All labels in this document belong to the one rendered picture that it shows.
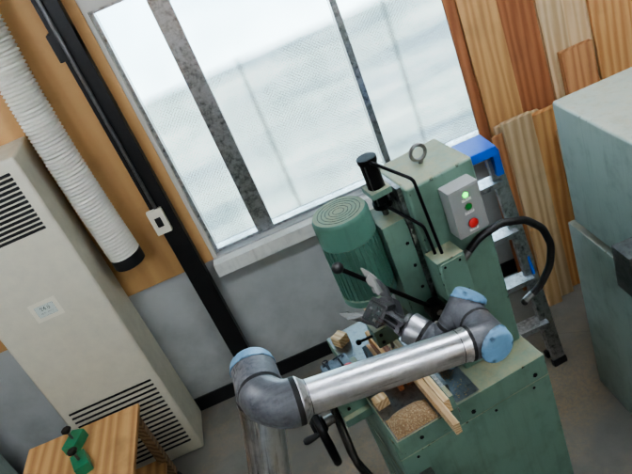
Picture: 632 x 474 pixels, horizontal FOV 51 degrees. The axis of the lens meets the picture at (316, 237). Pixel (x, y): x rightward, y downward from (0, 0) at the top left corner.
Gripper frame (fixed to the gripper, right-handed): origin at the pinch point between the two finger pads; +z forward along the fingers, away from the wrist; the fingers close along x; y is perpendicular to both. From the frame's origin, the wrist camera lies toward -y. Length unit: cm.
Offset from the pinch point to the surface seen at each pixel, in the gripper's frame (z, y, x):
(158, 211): 124, -70, 36
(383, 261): -1.9, -11.1, -9.4
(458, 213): -15.8, -10.9, -32.8
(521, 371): -50, -44, 8
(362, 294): -1.1, -8.9, 2.2
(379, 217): 5.4, -12.0, -20.6
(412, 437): -33.7, -9.1, 32.5
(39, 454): 118, -42, 161
